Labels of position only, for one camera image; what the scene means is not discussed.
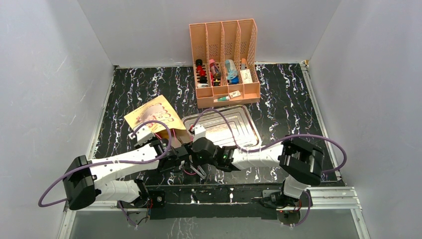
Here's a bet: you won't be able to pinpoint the metal tongs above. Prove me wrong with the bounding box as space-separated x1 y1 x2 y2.
189 163 207 180

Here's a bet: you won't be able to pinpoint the silver metal tray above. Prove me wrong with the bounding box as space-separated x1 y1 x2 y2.
198 105 262 148

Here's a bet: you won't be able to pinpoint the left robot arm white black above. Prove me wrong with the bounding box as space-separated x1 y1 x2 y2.
63 139 189 211

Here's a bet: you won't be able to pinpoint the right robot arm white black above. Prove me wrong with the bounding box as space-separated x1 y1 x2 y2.
191 137 324 209

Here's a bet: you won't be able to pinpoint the green tube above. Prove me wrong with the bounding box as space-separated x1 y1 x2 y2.
213 96 230 103

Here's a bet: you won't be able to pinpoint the small white packet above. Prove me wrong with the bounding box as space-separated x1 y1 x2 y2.
229 91 241 99

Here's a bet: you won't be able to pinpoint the black red item in organizer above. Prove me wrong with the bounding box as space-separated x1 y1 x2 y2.
195 59 208 84

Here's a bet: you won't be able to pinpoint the blue tape dispenser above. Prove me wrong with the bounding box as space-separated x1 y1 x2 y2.
225 59 239 85

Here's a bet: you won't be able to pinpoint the pink bottle in organizer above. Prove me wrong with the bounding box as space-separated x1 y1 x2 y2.
209 59 221 87

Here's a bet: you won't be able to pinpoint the white box in organizer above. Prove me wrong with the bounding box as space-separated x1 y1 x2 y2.
240 69 253 84

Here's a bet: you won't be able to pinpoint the orange desk file organizer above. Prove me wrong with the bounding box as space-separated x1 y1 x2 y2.
189 19 261 109

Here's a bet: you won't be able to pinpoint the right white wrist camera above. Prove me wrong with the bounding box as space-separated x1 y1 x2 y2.
191 124 206 142

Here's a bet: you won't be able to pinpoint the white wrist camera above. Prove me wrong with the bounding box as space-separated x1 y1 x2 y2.
129 126 155 148
191 124 206 142

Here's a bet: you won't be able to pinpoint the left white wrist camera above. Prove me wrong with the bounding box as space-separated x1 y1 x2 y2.
129 126 155 148

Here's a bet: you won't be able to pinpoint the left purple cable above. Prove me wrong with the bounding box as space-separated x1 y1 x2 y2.
38 120 173 228

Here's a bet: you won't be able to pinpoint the purple cable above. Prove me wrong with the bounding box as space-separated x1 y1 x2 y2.
191 108 348 228
38 120 173 228

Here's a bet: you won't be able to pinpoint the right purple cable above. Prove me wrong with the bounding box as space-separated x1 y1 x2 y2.
191 108 348 228

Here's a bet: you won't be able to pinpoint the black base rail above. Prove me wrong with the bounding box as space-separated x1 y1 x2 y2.
147 183 281 220

